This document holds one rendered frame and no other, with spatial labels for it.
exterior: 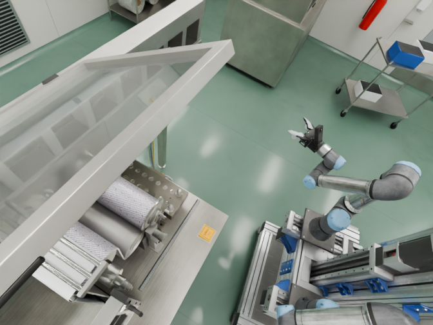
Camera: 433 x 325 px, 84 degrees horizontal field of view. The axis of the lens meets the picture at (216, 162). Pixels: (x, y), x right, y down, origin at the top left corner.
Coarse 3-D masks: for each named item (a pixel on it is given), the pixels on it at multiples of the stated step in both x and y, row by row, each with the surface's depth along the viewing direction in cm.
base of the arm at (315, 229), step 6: (312, 222) 155; (318, 222) 150; (312, 228) 153; (318, 228) 149; (312, 234) 154; (318, 234) 150; (324, 234) 148; (330, 234) 146; (318, 240) 153; (324, 240) 151
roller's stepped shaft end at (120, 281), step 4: (120, 276) 77; (116, 280) 75; (120, 280) 76; (124, 280) 76; (116, 284) 75; (120, 284) 75; (124, 284) 75; (128, 284) 76; (124, 288) 75; (128, 288) 75
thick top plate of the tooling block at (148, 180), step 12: (132, 168) 131; (144, 168) 132; (132, 180) 128; (144, 180) 129; (156, 180) 130; (168, 180) 131; (156, 192) 126; (168, 192) 128; (168, 204) 125; (180, 204) 127; (168, 216) 124
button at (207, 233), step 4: (204, 228) 132; (208, 228) 133; (212, 228) 133; (200, 232) 131; (204, 232) 131; (208, 232) 131; (212, 232) 132; (200, 236) 130; (204, 236) 130; (208, 236) 130; (212, 236) 131; (208, 240) 129
